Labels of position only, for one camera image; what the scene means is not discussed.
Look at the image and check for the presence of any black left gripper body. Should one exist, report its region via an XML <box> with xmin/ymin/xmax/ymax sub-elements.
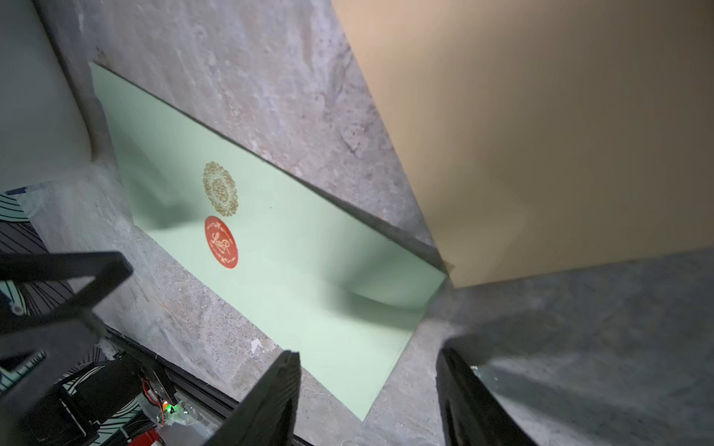
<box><xmin>1</xmin><ymin>252</ymin><xmax>133</xmax><ymax>413</ymax></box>

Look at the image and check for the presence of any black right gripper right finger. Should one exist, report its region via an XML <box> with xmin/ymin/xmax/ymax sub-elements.
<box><xmin>436</xmin><ymin>347</ymin><xmax>536</xmax><ymax>446</ymax></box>

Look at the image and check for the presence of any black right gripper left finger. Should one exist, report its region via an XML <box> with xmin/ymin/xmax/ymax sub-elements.
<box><xmin>206</xmin><ymin>350</ymin><xmax>301</xmax><ymax>446</ymax></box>

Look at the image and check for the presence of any light green envelope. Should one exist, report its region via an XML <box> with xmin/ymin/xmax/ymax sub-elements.
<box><xmin>91</xmin><ymin>64</ymin><xmax>444</xmax><ymax>418</ymax></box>

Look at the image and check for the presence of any white plastic storage box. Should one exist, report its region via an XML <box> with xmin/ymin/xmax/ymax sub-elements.
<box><xmin>1</xmin><ymin>1</ymin><xmax>91</xmax><ymax>193</ymax></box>

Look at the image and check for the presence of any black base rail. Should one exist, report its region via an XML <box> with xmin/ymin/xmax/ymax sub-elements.
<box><xmin>106</xmin><ymin>327</ymin><xmax>310</xmax><ymax>445</ymax></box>

